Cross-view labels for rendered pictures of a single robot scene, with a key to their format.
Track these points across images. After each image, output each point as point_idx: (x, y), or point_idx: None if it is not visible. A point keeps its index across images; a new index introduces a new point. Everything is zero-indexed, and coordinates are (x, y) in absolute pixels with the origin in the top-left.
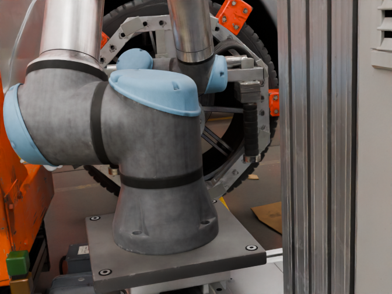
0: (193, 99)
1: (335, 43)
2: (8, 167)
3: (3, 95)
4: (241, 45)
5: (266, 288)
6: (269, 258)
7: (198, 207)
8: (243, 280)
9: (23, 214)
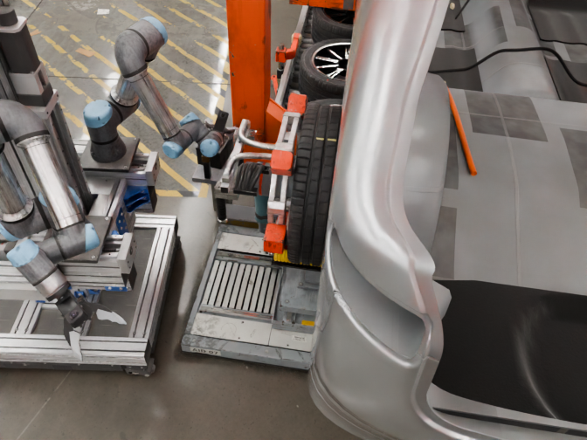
0: (86, 121)
1: None
2: (251, 126)
3: (263, 98)
4: (238, 170)
5: (94, 187)
6: (113, 194)
7: (91, 147)
8: (104, 183)
9: (262, 150)
